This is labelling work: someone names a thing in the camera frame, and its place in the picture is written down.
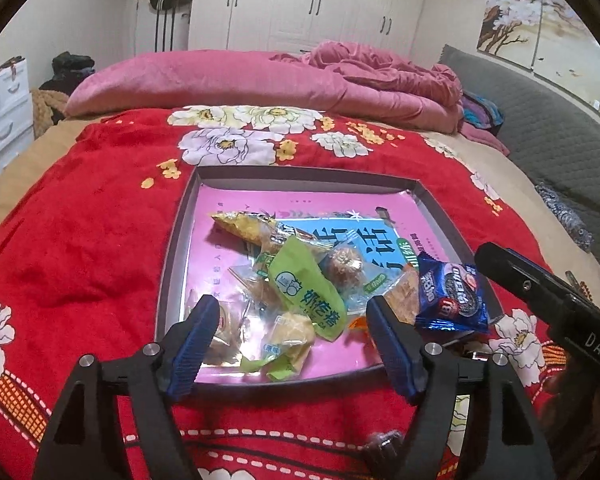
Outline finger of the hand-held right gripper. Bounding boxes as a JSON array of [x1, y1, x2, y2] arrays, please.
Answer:
[[474, 241, 577, 327]]

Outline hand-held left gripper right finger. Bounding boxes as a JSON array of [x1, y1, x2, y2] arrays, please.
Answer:
[[366, 295, 551, 480]]

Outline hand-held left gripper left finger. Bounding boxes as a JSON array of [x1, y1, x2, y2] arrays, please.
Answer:
[[32, 294, 221, 480]]

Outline round cake clear packet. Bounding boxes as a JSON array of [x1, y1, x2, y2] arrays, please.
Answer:
[[182, 295, 246, 366]]

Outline orange-ended cracker packet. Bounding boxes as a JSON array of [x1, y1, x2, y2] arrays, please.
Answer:
[[350, 262, 423, 336]]

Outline blue cookie packet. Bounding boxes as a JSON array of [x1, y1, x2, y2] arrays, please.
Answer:
[[414, 252, 491, 336]]

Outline shallow grey cardboard box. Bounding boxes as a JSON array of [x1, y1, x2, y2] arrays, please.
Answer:
[[154, 164, 505, 388]]

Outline clear packet with brown ball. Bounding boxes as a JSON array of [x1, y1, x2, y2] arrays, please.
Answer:
[[320, 242, 388, 311]]

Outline large green snack packet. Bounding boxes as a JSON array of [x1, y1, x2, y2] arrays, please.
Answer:
[[266, 236, 348, 343]]

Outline long yellow snack packet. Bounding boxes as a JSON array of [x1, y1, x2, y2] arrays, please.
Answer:
[[210, 209, 341, 256]]

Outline dark patterned cloth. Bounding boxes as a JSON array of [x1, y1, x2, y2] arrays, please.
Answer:
[[535, 182, 596, 253]]

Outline small dark snack packet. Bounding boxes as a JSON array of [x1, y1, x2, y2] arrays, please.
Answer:
[[364, 430, 408, 468]]

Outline grey padded headboard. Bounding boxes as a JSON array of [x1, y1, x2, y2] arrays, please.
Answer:
[[437, 45, 600, 291]]

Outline pink picture book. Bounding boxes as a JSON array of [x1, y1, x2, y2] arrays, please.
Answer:
[[182, 182, 481, 386]]

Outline red floral blanket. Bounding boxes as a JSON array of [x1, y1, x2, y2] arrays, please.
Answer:
[[0, 105, 600, 480]]

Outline blue and purple clothes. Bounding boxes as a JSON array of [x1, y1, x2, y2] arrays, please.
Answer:
[[460, 91, 506, 136]]

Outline long pink pillow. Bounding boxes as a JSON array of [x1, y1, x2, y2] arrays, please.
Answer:
[[65, 50, 341, 116]]

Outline brown fuzzy throw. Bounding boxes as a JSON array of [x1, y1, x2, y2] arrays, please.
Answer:
[[30, 89, 76, 138]]

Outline white drawer cabinet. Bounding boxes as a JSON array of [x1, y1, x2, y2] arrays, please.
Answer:
[[0, 57, 35, 171]]

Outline dark clothes pile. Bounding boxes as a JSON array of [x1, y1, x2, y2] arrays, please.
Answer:
[[39, 51, 98, 96]]

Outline white wardrobe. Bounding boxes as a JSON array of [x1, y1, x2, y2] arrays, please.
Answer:
[[135, 0, 431, 61]]

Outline wooden bead string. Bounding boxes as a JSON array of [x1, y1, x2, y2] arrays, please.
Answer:
[[565, 270, 593, 303]]

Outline flower branch wall painting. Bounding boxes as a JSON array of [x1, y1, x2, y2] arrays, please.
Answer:
[[476, 0, 600, 111]]

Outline hanging dark bag straps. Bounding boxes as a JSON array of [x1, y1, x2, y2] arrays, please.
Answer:
[[140, 0, 196, 53]]

